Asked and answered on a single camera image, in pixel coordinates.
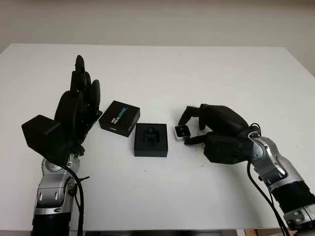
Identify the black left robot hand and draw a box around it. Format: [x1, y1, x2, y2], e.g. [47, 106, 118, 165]
[54, 55, 103, 150]

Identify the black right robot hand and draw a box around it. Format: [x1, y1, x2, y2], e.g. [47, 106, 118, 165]
[177, 104, 251, 146]

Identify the small silver camera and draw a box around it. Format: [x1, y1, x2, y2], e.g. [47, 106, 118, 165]
[174, 125, 191, 143]

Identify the black printed box lid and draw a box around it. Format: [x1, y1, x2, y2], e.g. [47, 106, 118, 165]
[98, 100, 141, 138]

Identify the black box base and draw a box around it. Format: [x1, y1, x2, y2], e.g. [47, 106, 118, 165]
[134, 123, 169, 158]

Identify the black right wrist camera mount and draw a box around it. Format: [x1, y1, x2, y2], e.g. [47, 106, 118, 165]
[203, 134, 254, 164]

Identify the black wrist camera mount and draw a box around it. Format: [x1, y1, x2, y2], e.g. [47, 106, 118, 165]
[21, 114, 68, 163]
[203, 134, 254, 164]

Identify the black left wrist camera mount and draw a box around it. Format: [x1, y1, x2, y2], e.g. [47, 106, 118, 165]
[21, 114, 68, 163]

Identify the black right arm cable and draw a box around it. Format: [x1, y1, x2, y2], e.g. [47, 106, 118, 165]
[247, 122, 290, 236]

